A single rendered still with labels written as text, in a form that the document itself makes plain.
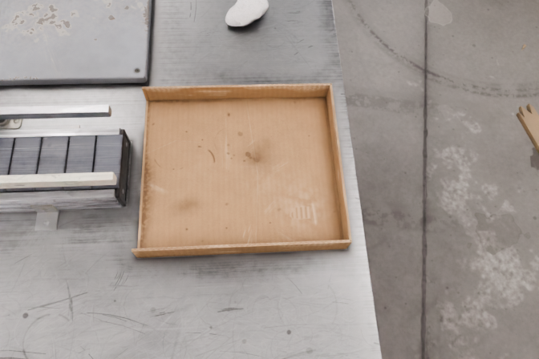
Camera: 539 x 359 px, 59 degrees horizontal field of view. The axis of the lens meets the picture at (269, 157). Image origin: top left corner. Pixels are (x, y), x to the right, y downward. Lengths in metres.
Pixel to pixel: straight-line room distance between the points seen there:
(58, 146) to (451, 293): 1.27
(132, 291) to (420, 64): 1.53
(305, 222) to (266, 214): 0.06
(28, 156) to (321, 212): 0.43
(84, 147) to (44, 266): 0.17
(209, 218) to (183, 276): 0.09
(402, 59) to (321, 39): 1.11
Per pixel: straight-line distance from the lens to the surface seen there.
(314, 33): 0.89
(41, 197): 0.73
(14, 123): 0.85
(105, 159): 0.72
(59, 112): 0.67
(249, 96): 0.79
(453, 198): 1.76
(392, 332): 1.58
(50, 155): 0.75
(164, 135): 0.77
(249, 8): 0.87
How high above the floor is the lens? 1.51
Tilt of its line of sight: 65 degrees down
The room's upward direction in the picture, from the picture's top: 7 degrees clockwise
